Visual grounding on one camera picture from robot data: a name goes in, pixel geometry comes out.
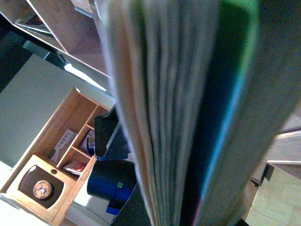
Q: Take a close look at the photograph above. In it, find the round wooden clock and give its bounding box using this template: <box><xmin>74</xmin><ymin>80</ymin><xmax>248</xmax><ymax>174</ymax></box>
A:
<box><xmin>33</xmin><ymin>180</ymin><xmax>53</xmax><ymax>200</ymax></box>

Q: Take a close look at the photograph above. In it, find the small wooden desk organizer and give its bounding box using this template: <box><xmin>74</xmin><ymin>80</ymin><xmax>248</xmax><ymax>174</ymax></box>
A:
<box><xmin>0</xmin><ymin>88</ymin><xmax>108</xmax><ymax>226</ymax></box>

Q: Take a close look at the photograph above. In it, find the green covered paperback book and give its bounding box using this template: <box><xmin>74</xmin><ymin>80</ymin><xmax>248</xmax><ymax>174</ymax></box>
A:
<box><xmin>95</xmin><ymin>0</ymin><xmax>301</xmax><ymax>226</ymax></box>

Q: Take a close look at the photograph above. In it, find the red and white booklet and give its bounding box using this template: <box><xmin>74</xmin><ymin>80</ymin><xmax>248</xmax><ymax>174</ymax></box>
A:
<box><xmin>63</xmin><ymin>161</ymin><xmax>87</xmax><ymax>176</ymax></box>

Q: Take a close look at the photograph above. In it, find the white paper card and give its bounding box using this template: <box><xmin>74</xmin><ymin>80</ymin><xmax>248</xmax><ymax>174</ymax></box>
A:
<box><xmin>50</xmin><ymin>129</ymin><xmax>77</xmax><ymax>163</ymax></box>

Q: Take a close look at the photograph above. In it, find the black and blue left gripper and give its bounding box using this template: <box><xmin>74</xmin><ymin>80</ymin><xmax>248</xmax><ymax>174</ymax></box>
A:
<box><xmin>87</xmin><ymin>107</ymin><xmax>137</xmax><ymax>215</ymax></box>

